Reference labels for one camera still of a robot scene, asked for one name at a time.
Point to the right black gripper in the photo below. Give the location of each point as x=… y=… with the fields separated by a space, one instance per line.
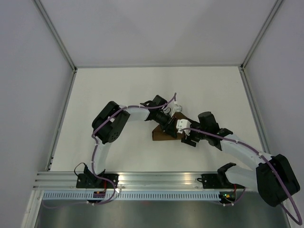
x=186 y=139

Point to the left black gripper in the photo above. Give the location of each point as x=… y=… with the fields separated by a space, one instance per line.
x=169 y=126

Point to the brown cloth napkin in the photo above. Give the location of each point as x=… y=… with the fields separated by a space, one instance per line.
x=159 y=135

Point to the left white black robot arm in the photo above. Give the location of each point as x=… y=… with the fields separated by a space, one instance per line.
x=109 y=124

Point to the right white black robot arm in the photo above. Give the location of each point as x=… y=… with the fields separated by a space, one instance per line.
x=271 y=176

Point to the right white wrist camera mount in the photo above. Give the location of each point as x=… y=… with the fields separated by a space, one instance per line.
x=183 y=126

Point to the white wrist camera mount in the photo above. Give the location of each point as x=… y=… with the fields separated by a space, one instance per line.
x=183 y=126
x=176 y=108

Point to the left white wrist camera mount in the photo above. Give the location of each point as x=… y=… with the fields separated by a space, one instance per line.
x=176 y=108

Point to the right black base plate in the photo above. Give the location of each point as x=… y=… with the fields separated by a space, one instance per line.
x=212 y=181

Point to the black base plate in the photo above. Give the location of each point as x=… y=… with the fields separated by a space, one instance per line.
x=212 y=181
x=107 y=181

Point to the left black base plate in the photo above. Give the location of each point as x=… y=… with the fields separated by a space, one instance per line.
x=107 y=181

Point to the aluminium mounting rail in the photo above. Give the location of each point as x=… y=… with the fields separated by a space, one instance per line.
x=129 y=181

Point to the white slotted cable duct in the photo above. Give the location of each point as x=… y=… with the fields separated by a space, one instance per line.
x=134 y=195

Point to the right aluminium frame post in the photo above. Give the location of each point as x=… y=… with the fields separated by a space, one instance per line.
x=266 y=24

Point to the aluminium frame post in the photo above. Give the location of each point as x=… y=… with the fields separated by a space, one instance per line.
x=52 y=29
x=266 y=24

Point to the left aluminium frame post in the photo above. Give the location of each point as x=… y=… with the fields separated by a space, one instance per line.
x=52 y=29

